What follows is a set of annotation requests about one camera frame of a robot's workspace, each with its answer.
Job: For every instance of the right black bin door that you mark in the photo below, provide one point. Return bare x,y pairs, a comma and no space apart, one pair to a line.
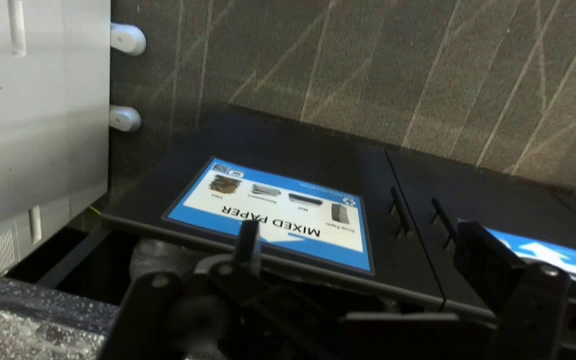
303,152

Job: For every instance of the black bin door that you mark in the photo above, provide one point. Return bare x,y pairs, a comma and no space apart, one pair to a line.
303,152
494,200

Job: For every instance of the blue mixed paper sign left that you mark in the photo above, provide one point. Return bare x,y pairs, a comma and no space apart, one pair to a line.
539,251

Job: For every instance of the blue mixed paper sign right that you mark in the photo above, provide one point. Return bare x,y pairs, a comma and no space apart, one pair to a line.
294,217

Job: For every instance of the blue mixed paper sign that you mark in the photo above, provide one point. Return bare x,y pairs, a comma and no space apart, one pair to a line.
539,251
294,217

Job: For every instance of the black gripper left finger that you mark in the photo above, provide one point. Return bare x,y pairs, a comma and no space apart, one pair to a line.
248,253

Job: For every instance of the large white printer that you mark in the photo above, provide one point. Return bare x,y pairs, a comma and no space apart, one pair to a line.
56,114

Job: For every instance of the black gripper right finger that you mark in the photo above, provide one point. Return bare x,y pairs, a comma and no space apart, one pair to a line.
528,299

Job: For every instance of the left black bin door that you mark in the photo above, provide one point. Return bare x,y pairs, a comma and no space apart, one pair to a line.
494,200

